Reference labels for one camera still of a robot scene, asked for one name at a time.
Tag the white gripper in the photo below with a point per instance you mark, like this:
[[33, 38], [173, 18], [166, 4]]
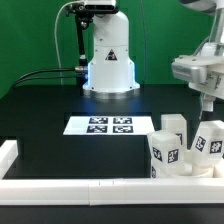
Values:
[[211, 88]]

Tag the white round stool seat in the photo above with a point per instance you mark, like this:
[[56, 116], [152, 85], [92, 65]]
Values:
[[189, 170]]

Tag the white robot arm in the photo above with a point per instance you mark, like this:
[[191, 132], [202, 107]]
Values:
[[111, 71]]

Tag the white marker sheet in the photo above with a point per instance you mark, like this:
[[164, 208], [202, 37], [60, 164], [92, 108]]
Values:
[[109, 125]]

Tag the black camera on stand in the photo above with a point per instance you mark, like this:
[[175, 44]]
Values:
[[84, 11]]

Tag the white U-shaped frame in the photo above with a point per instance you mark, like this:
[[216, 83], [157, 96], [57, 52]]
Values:
[[104, 192]]

